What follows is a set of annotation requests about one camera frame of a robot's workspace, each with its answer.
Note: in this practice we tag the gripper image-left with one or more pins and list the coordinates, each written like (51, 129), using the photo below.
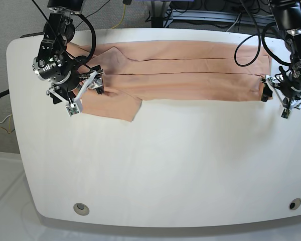
(67, 87)

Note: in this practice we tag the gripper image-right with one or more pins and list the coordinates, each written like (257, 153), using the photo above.
(289, 87)

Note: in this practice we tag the peach orange T-shirt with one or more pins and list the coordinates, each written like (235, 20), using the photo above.
(178, 70)

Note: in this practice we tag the left table grommet hole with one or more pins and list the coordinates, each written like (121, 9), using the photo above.
(81, 209)

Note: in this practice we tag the table grommet hole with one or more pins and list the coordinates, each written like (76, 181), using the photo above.
(295, 204)
(81, 209)

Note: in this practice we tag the right table grommet hole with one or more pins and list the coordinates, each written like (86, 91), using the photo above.
(295, 204)

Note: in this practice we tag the aluminium frame rail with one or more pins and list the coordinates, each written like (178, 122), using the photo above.
(211, 16)

